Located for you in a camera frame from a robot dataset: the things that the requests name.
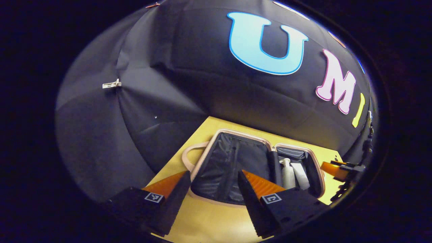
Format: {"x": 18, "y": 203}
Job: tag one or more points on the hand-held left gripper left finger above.
{"x": 173, "y": 202}

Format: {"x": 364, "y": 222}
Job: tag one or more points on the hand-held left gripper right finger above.
{"x": 251, "y": 202}

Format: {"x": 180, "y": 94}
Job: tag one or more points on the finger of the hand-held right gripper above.
{"x": 349, "y": 168}

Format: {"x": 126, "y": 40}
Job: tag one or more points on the white pump bottle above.
{"x": 287, "y": 175}

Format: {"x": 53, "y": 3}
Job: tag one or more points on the pink suitcase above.
{"x": 222, "y": 165}

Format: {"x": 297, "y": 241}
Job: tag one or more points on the white squeeze tube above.
{"x": 301, "y": 177}

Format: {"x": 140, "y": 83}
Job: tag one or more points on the black backdrop cloth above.
{"x": 168, "y": 84}

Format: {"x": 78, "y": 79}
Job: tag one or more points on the white cloth clip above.
{"x": 111, "y": 83}

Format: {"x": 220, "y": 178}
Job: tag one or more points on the red cloth clip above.
{"x": 152, "y": 5}

